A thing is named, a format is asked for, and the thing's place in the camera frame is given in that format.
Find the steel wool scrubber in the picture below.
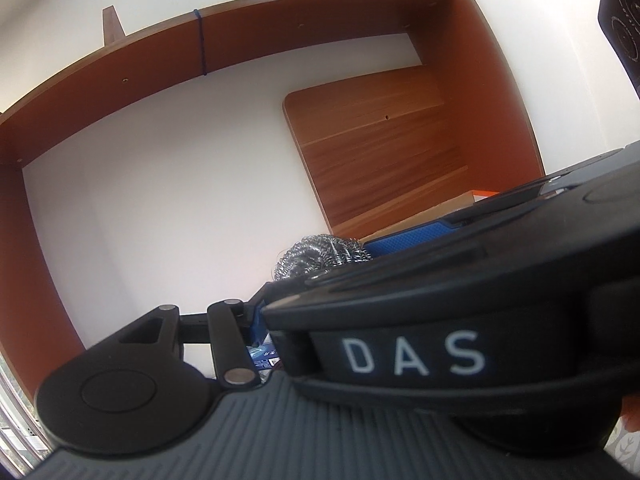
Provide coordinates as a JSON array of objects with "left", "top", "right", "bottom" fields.
[{"left": 272, "top": 233, "right": 374, "bottom": 281}]

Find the wooden board panel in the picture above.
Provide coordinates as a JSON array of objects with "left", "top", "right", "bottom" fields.
[{"left": 282, "top": 65, "right": 472, "bottom": 237}]

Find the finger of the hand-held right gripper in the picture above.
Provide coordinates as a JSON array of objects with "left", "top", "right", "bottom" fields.
[
  {"left": 262, "top": 187, "right": 602, "bottom": 333},
  {"left": 362, "top": 144, "right": 640, "bottom": 262}
]

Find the black printed panel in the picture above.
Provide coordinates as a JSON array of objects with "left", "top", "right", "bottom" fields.
[{"left": 597, "top": 0, "right": 640, "bottom": 99}]

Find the brown wooden shelf unit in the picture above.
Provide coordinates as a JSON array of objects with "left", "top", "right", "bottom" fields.
[{"left": 0, "top": 0, "right": 549, "bottom": 367}]

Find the grey leaf-print cloth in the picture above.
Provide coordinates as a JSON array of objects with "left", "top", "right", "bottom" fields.
[{"left": 602, "top": 412, "right": 640, "bottom": 472}]

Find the blue carton box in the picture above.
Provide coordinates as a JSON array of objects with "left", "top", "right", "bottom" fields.
[{"left": 247, "top": 336, "right": 284, "bottom": 377}]

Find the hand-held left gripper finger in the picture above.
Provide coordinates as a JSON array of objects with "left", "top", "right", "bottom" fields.
[{"left": 117, "top": 282, "right": 282, "bottom": 391}]

